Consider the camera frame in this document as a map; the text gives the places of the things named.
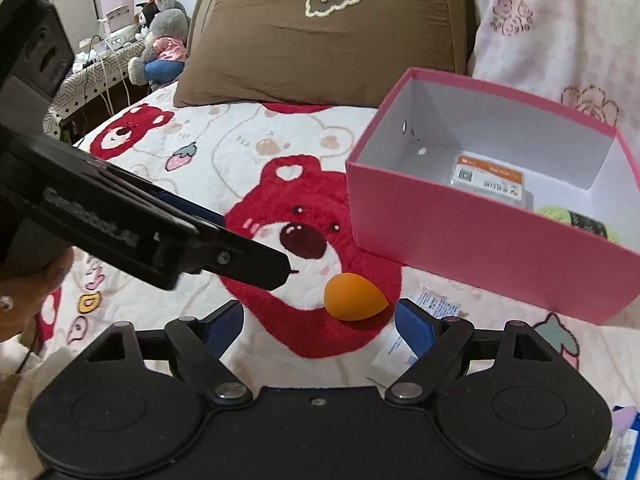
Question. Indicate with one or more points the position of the beige headboard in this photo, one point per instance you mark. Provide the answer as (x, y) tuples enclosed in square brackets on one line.
[(200, 20)]

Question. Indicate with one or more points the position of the white appliance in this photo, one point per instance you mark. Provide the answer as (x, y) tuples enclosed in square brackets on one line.
[(118, 20)]

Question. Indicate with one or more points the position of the small white carton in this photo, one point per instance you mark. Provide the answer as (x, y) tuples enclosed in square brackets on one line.
[(392, 360)]

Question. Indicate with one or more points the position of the nightstand with patterned cloth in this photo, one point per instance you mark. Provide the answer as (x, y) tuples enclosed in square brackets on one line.
[(80, 90)]

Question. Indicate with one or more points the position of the person's left hand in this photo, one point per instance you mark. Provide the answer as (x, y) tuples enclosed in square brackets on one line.
[(47, 280)]

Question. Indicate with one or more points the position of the pink checked pillow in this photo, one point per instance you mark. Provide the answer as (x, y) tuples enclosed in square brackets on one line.
[(550, 10)]

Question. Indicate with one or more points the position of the purple plush toy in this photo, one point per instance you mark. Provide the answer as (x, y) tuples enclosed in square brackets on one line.
[(627, 422)]

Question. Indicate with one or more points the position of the beige cloth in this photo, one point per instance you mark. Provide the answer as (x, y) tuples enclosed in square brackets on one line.
[(20, 410)]

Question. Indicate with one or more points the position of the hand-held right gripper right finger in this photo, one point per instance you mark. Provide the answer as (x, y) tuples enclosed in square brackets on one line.
[(415, 322)]

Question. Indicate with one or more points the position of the black and white plush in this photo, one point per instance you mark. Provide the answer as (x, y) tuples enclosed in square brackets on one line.
[(147, 15)]

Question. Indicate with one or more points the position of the green yarn ball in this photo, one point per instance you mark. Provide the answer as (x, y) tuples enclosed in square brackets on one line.
[(555, 212)]

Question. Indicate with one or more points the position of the pink cardboard box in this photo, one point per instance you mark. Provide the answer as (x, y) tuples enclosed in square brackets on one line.
[(450, 240)]

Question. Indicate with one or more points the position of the orange makeup sponge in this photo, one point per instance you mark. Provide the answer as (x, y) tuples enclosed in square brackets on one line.
[(350, 295)]

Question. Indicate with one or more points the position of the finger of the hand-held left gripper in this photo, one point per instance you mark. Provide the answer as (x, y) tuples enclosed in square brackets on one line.
[(250, 260), (195, 210)]

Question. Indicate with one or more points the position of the grey plush with pink shirt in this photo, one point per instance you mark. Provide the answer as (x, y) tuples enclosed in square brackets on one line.
[(167, 25)]

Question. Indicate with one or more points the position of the blue wet wipes packet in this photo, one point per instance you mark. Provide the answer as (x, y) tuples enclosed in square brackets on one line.
[(625, 467)]

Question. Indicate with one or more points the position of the small grey plush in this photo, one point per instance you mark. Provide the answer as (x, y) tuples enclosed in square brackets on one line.
[(167, 0)]

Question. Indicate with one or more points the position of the red bear printed blanket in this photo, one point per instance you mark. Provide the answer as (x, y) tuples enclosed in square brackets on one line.
[(225, 150)]

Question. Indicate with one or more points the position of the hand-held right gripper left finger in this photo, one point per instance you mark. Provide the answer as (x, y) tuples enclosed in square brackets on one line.
[(227, 327)]

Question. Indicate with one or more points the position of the brown pillow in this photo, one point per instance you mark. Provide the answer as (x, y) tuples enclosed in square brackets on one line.
[(300, 60)]

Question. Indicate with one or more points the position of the white case with orange label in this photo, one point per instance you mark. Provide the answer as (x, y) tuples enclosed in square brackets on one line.
[(492, 180)]

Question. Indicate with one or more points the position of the white cabinet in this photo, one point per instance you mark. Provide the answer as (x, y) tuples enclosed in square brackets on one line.
[(75, 10)]

